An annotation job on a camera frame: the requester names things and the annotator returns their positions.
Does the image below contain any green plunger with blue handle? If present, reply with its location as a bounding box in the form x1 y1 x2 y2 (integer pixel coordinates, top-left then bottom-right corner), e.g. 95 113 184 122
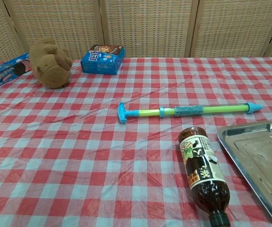
118 102 248 124

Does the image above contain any blue chocolate chip cookie box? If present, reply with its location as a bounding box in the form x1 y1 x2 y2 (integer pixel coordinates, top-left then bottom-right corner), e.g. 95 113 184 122
80 44 125 76

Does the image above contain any red white checkered tablecloth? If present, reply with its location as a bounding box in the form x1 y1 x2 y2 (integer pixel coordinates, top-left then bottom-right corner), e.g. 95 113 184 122
0 56 272 227

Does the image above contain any brown tea bottle with label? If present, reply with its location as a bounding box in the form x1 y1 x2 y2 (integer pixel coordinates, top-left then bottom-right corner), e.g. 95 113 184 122
178 126 231 227

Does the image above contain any woven bamboo folding screen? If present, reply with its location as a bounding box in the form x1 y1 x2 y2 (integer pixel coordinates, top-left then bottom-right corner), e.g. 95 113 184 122
0 0 272 70

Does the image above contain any brown plush toy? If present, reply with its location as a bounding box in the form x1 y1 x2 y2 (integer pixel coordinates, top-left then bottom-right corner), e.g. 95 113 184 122
28 36 73 90

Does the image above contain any stainless steel tray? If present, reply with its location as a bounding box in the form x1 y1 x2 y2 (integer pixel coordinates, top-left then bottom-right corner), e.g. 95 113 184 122
216 120 272 227

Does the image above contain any long blue sandwich cookie box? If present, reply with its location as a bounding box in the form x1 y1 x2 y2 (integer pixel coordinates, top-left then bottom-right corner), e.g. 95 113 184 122
0 52 33 87

